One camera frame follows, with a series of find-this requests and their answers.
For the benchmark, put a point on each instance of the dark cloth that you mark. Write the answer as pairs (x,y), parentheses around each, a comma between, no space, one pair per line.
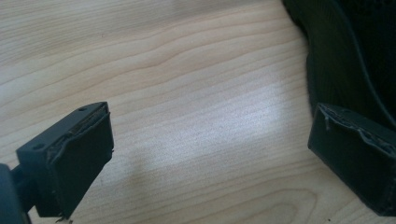
(348,56)

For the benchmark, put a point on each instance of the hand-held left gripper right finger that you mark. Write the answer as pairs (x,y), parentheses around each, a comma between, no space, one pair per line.
(355,152)

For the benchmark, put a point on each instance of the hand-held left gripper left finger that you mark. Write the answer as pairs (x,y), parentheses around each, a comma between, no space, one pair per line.
(73,161)

